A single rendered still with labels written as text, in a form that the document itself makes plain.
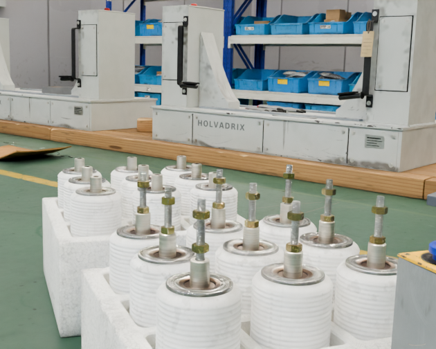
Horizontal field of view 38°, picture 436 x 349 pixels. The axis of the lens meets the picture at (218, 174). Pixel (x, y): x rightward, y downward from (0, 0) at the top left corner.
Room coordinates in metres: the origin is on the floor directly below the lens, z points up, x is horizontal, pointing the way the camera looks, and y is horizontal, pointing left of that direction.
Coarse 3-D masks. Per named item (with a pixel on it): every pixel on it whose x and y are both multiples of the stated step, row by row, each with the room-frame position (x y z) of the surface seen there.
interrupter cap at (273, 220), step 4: (268, 216) 1.01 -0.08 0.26; (272, 216) 1.02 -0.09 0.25; (276, 216) 1.02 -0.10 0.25; (264, 220) 0.98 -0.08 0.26; (268, 220) 0.99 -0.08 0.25; (272, 220) 0.99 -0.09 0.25; (276, 220) 1.00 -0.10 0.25; (304, 220) 0.99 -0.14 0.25; (308, 220) 0.99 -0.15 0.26; (268, 224) 0.97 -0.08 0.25; (272, 224) 0.97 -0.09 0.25; (276, 224) 0.96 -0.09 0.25; (280, 224) 0.96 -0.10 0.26; (284, 224) 0.96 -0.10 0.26; (288, 224) 0.96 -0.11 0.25; (300, 224) 0.96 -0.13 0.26; (304, 224) 0.96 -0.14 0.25; (308, 224) 0.97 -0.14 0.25
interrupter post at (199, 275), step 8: (192, 264) 0.68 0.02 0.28; (200, 264) 0.67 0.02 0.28; (208, 264) 0.68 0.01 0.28; (192, 272) 0.68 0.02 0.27; (200, 272) 0.67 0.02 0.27; (208, 272) 0.68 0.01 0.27; (192, 280) 0.68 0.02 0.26; (200, 280) 0.67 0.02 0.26; (208, 280) 0.68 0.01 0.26; (200, 288) 0.67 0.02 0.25
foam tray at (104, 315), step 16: (96, 272) 0.93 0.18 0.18; (96, 288) 0.86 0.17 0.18; (96, 304) 0.83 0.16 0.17; (112, 304) 0.80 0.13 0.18; (128, 304) 0.83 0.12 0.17; (96, 320) 0.83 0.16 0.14; (112, 320) 0.75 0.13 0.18; (128, 320) 0.75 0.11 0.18; (96, 336) 0.83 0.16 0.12; (112, 336) 0.74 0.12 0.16; (128, 336) 0.70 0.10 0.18; (144, 336) 0.71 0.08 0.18; (240, 336) 0.71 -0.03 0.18; (336, 336) 0.73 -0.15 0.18; (352, 336) 0.72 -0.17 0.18
